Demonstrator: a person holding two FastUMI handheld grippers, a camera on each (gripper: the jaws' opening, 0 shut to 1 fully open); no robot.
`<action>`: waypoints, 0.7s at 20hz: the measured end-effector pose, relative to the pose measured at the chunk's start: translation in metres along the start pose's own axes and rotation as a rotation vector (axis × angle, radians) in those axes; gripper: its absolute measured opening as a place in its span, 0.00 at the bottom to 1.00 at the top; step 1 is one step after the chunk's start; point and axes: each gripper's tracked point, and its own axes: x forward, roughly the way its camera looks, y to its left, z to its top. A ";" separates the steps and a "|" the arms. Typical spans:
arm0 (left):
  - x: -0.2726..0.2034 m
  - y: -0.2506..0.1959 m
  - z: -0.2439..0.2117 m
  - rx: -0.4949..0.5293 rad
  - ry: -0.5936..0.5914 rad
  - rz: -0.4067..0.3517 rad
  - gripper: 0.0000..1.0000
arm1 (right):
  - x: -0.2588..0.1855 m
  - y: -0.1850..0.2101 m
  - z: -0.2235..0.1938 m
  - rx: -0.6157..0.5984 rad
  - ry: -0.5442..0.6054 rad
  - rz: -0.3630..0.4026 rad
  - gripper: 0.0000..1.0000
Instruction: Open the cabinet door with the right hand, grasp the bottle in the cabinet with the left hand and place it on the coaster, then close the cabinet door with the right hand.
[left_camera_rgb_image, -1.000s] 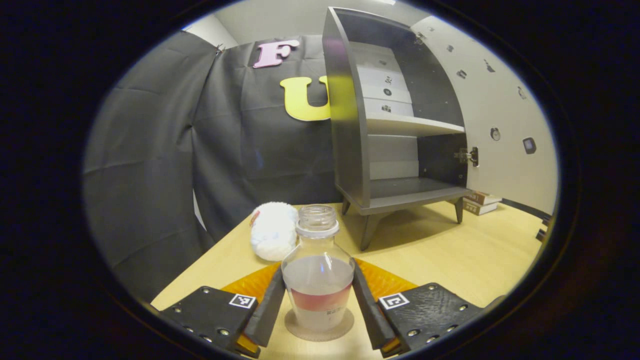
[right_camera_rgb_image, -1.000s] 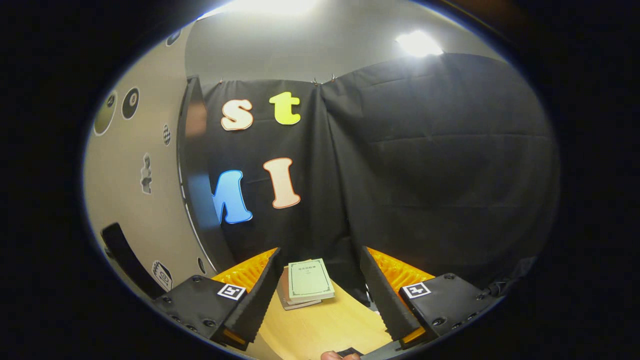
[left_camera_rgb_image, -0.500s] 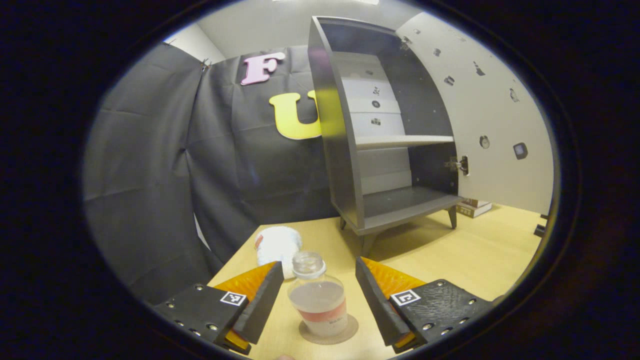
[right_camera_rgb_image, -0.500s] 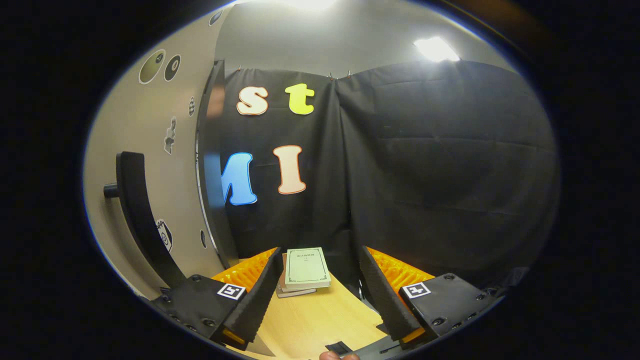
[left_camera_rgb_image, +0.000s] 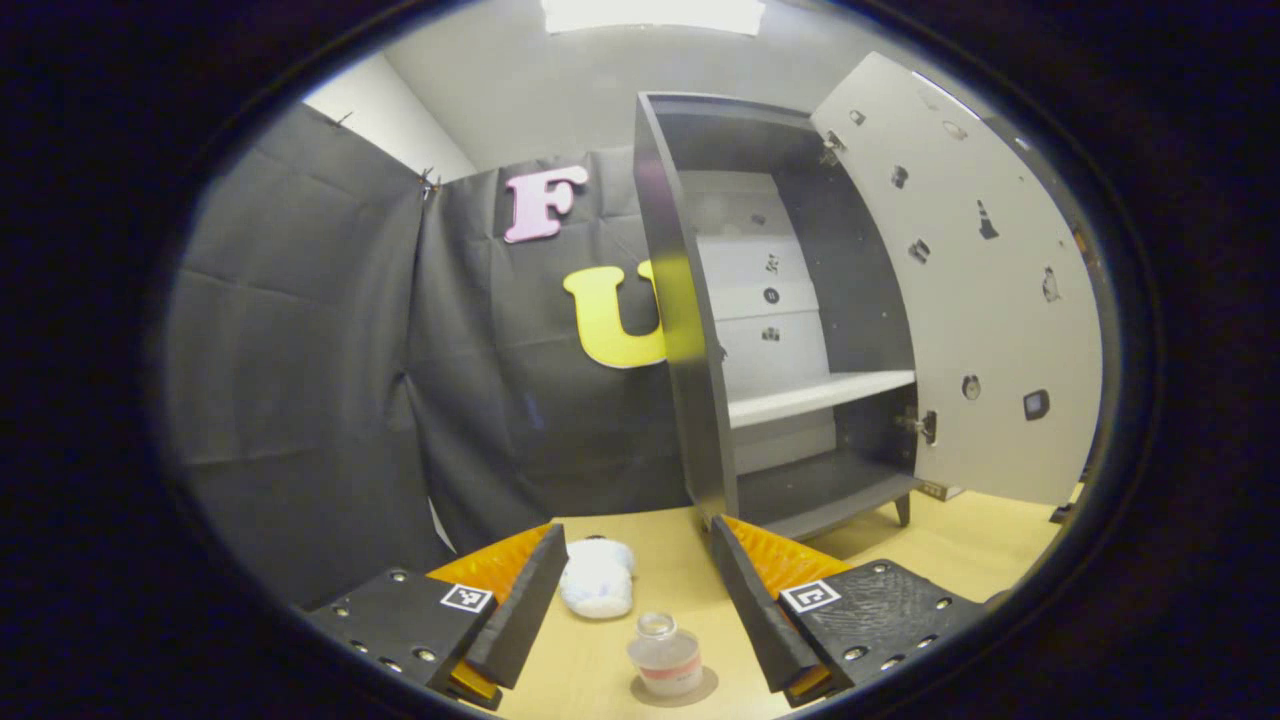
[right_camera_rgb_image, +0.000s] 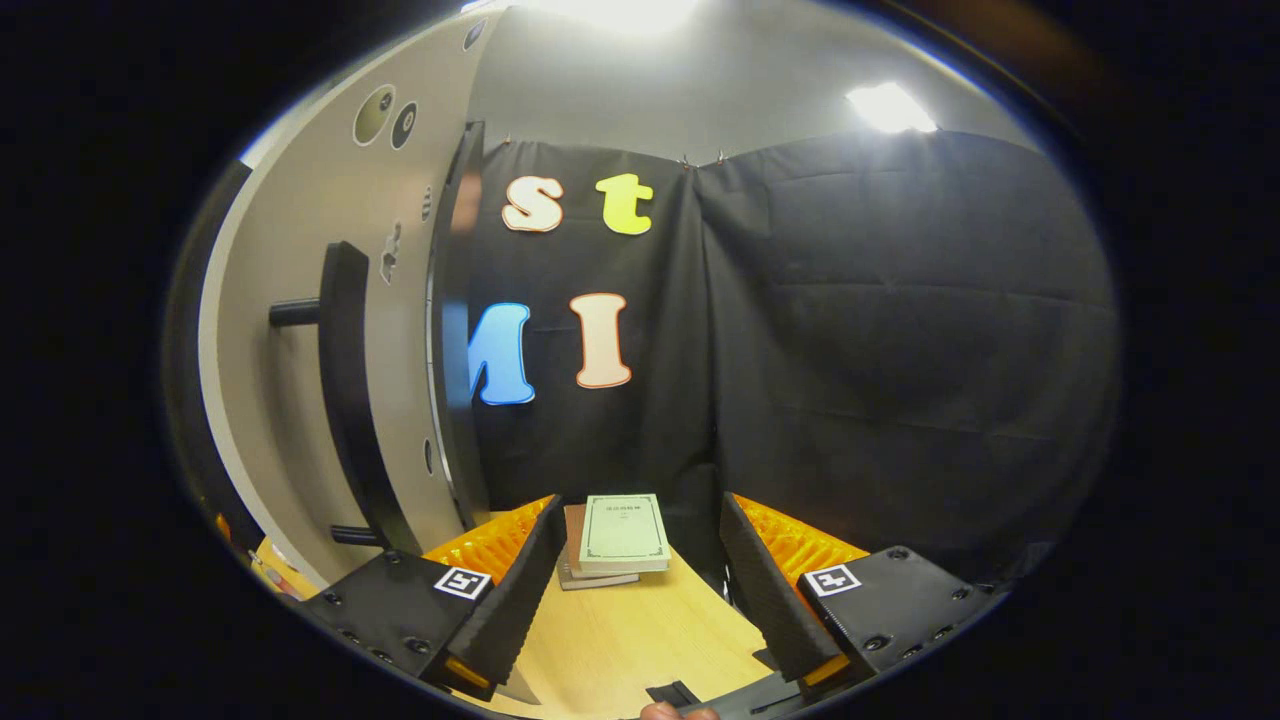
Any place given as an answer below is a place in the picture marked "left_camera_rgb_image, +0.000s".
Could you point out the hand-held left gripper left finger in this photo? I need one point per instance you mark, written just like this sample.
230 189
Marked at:
525 610

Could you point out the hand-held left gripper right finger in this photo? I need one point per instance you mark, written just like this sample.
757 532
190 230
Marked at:
755 610

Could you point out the round brown coaster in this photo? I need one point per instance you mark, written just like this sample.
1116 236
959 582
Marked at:
709 684

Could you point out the small clear bottle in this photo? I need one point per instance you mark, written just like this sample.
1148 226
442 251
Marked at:
665 660

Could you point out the dark grey cabinet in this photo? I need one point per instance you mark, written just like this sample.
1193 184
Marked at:
690 400

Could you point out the beige cabinet door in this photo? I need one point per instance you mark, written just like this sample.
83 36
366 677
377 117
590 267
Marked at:
980 330

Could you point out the white cabinet shelf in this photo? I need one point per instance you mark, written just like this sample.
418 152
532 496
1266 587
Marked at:
810 395

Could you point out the metal door hinge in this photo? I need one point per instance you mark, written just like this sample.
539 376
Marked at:
831 148
920 425

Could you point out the black backdrop cloth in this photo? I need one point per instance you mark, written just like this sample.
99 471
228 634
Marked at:
300 400

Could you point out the large ceiling light panel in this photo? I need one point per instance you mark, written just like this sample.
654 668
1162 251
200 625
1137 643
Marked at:
655 15

